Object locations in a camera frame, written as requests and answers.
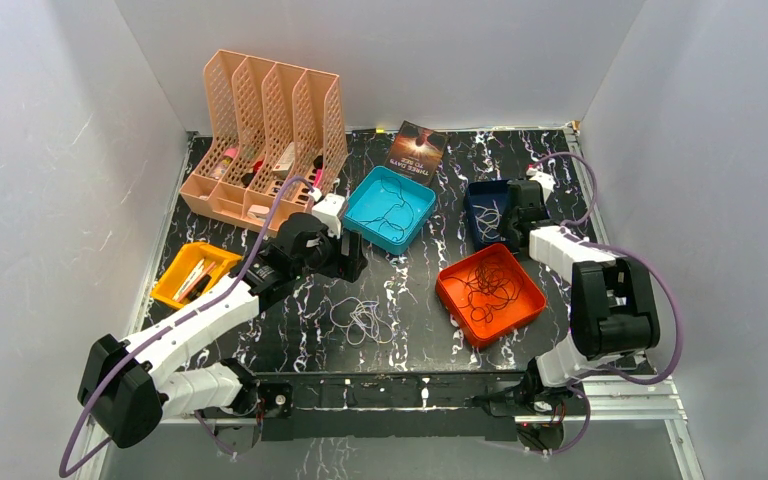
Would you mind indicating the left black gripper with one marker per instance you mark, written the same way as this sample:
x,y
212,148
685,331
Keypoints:
x,y
352,250

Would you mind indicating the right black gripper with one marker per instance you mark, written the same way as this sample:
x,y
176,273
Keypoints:
x,y
506,228

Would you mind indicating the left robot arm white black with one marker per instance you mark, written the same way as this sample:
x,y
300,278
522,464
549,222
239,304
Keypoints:
x,y
129,386

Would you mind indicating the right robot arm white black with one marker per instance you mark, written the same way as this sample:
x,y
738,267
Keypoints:
x,y
612,312

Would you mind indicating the navy blue square tray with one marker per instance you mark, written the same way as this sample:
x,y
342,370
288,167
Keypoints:
x,y
484,205

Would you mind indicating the teal square tray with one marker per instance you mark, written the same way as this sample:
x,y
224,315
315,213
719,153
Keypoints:
x,y
389,210

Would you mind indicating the orange square tray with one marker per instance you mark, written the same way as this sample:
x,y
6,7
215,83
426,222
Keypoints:
x,y
489,295

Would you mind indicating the white box in organizer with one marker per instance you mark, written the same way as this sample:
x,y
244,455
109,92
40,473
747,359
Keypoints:
x,y
285,162

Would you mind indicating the dark book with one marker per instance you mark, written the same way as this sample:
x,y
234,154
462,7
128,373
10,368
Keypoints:
x,y
416,152

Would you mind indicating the yellow small bin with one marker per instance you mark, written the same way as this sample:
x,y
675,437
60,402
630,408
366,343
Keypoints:
x,y
184,262

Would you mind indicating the pens in yellow bin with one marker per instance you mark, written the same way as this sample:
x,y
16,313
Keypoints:
x,y
202,269

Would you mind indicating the pink plastic file organizer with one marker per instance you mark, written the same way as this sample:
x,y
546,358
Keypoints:
x,y
260,106

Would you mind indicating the pink bottle in organizer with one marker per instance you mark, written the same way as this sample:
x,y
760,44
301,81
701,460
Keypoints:
x,y
223,164

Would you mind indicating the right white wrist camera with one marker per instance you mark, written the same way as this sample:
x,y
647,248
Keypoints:
x,y
545,180

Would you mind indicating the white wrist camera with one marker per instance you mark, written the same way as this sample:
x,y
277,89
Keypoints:
x,y
329,210
545,180

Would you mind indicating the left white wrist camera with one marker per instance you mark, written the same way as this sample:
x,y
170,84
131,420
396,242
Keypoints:
x,y
329,210

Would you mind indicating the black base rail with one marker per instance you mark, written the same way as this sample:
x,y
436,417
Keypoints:
x,y
401,405

